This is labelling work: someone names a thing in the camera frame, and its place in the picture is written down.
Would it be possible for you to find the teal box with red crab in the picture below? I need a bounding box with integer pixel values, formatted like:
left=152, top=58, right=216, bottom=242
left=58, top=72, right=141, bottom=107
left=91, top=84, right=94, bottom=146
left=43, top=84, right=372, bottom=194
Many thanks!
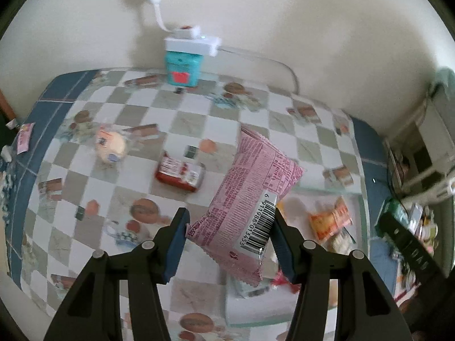
left=164, top=50, right=204, bottom=88

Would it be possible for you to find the checkered tablecloth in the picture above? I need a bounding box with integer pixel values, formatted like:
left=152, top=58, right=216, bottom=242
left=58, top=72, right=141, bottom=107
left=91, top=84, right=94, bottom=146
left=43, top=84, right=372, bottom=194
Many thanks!
left=7, top=69, right=395, bottom=341

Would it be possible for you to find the orange chip packet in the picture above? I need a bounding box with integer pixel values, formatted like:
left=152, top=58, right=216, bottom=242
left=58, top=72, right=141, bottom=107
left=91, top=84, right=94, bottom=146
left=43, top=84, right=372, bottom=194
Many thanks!
left=309, top=196, right=353, bottom=244

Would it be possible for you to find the white power strip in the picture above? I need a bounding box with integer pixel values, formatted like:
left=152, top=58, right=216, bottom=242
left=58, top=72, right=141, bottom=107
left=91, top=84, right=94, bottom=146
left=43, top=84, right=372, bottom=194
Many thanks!
left=164, top=25, right=222, bottom=57

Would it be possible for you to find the brown wooden post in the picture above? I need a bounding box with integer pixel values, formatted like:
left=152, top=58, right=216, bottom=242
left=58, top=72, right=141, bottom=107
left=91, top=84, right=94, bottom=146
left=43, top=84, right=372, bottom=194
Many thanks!
left=0, top=89, right=17, bottom=121

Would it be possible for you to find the red snack packet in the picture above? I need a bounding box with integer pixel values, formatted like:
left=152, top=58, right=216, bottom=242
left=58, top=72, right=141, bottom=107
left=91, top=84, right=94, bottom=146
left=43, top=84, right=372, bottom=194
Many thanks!
left=155, top=152, right=207, bottom=194

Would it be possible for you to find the white tray with green rim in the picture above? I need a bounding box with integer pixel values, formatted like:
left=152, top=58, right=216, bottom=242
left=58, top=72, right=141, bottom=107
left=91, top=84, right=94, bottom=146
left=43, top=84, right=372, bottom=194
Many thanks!
left=224, top=190, right=370, bottom=327

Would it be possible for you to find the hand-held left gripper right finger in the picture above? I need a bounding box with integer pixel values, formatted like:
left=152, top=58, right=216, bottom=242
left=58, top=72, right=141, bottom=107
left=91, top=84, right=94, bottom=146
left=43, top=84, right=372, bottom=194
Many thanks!
left=272, top=210, right=415, bottom=341

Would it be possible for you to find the thin white cable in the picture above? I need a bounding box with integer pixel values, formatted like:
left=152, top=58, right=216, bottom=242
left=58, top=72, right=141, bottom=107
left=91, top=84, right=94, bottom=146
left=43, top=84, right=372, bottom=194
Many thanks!
left=218, top=47, right=300, bottom=95

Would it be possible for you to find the white shelf unit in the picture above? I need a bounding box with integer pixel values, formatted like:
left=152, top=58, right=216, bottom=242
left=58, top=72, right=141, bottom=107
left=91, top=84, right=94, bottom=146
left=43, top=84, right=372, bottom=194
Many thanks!
left=387, top=67, right=455, bottom=199

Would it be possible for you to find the small pink packet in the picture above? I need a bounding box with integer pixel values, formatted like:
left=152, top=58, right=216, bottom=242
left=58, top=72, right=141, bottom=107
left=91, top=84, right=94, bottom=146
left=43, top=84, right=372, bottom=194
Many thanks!
left=17, top=122, right=35, bottom=155

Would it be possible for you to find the white flat power cord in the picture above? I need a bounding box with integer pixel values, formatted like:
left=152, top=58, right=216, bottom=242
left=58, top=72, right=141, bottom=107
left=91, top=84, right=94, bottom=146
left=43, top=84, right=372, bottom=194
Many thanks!
left=137, top=0, right=175, bottom=32

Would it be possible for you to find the white cookie packet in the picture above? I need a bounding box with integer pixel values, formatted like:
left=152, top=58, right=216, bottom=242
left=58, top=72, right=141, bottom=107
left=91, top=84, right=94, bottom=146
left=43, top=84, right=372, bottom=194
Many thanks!
left=326, top=231, right=357, bottom=255

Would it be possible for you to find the small red candy packet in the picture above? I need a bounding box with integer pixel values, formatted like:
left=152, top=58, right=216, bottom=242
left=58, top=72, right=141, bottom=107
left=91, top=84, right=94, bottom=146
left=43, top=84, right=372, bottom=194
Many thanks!
left=271, top=270, right=300, bottom=292

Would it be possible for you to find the pink snack packet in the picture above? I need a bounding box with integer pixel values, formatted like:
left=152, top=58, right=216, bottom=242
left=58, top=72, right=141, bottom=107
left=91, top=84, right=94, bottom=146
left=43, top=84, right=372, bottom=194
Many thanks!
left=185, top=124, right=305, bottom=288

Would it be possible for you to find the green white snack packet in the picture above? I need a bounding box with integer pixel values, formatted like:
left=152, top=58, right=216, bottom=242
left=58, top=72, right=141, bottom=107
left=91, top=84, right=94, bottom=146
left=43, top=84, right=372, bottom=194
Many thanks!
left=229, top=268, right=274, bottom=298

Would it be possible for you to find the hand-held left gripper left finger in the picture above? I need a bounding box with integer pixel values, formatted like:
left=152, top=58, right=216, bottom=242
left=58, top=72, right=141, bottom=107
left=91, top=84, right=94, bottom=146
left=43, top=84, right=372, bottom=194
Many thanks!
left=43, top=207, right=189, bottom=341

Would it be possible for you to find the bread in clear wrapper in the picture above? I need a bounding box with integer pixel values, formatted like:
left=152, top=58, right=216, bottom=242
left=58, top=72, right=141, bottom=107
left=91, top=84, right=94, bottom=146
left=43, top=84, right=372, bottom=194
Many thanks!
left=93, top=125, right=129, bottom=166

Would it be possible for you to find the crumpled printed plastic bag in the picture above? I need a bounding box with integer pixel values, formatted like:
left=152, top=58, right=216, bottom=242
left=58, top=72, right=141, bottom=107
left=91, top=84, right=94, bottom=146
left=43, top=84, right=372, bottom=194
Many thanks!
left=0, top=144, right=15, bottom=203

